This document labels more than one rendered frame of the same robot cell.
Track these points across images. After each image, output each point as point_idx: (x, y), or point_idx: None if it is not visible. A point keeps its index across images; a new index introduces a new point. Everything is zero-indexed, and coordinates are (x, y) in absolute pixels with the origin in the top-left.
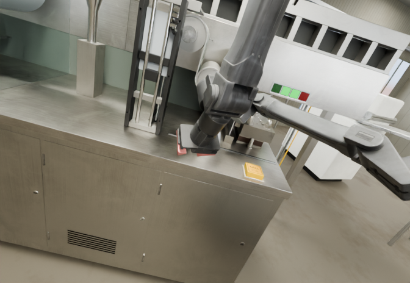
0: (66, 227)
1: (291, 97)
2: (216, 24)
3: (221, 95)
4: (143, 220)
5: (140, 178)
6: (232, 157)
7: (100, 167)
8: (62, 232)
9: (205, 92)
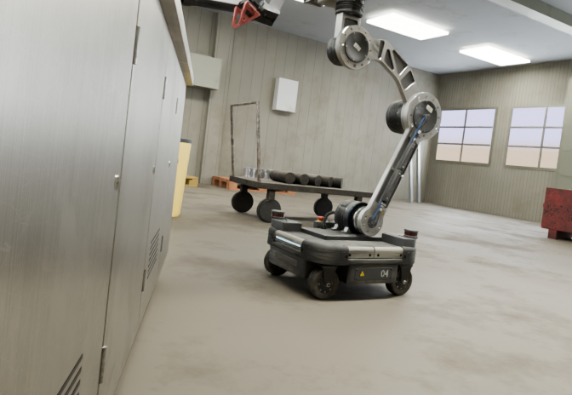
0: (151, 237)
1: None
2: None
3: None
4: (169, 165)
5: (175, 93)
6: None
7: (172, 85)
8: (148, 254)
9: None
